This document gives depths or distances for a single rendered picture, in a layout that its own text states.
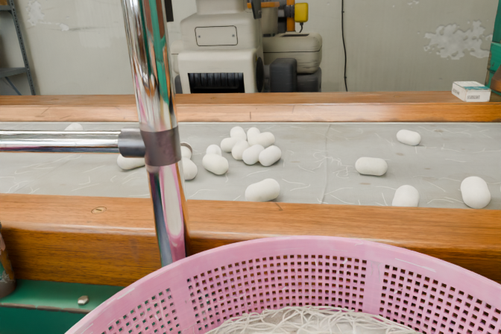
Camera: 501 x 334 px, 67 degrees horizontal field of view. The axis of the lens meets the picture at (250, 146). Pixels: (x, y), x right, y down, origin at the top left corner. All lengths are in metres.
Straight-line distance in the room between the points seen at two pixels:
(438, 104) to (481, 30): 1.94
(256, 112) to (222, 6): 0.56
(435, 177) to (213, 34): 0.81
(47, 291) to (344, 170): 0.31
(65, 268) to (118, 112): 0.39
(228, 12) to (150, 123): 0.92
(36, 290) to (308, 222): 0.22
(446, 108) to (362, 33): 1.85
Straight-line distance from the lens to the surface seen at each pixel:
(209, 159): 0.43
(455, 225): 0.31
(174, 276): 0.25
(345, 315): 0.28
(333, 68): 2.50
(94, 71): 3.05
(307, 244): 0.27
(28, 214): 0.37
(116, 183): 0.45
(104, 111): 0.71
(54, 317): 0.35
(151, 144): 0.23
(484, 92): 0.68
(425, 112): 0.64
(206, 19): 1.12
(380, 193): 0.40
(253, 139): 0.48
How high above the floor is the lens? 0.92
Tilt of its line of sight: 20 degrees down
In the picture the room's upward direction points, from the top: 3 degrees counter-clockwise
